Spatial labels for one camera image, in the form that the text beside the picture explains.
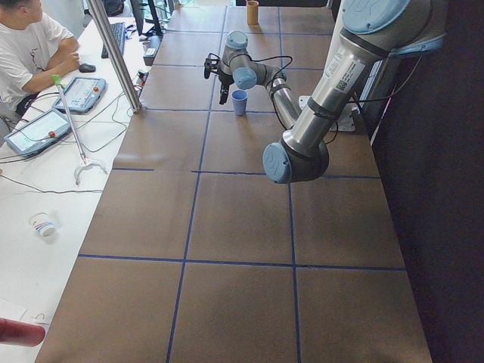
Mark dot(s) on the tan bamboo cup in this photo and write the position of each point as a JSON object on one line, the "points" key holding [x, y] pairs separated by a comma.
{"points": [[252, 8]]}

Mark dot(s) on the black keyboard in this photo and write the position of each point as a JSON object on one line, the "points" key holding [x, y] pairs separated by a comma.
{"points": [[119, 34]]}

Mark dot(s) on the long reacher grabber stick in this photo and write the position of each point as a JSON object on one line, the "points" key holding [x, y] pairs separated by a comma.
{"points": [[85, 162]]}

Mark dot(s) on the seated person in white shirt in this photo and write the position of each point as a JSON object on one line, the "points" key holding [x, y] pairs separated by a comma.
{"points": [[34, 48]]}

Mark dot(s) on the far grey teach pendant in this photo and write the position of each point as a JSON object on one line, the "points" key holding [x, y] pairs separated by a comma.
{"points": [[82, 93]]}

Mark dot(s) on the black power supply box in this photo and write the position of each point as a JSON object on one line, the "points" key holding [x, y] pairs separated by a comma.
{"points": [[151, 48]]}

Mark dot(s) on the black computer mouse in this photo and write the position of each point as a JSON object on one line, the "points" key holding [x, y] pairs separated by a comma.
{"points": [[87, 68]]}

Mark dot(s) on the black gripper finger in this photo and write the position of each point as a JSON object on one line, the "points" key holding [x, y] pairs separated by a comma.
{"points": [[223, 95]]}

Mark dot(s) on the red cylinder bottle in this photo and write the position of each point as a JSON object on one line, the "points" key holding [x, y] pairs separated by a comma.
{"points": [[18, 333]]}

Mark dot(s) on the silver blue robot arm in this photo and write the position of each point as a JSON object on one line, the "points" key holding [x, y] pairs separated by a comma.
{"points": [[372, 31]]}

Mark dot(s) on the grey teach pendant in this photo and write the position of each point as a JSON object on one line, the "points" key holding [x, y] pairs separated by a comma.
{"points": [[82, 93], [38, 134]]}

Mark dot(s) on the black monitor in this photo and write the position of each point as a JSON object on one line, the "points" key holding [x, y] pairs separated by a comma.
{"points": [[151, 16]]}

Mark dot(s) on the striped paper cup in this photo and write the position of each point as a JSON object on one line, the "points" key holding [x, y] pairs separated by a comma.
{"points": [[42, 224]]}

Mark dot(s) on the aluminium frame post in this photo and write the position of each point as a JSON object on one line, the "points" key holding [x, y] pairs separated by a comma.
{"points": [[96, 9]]}

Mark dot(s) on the blue ribbed plastic cup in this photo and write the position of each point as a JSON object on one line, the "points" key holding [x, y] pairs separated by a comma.
{"points": [[239, 101]]}

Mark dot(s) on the near grey teach pendant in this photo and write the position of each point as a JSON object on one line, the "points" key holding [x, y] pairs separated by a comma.
{"points": [[38, 134]]}

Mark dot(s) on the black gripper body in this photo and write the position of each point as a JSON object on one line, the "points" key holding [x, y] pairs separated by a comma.
{"points": [[225, 80]]}

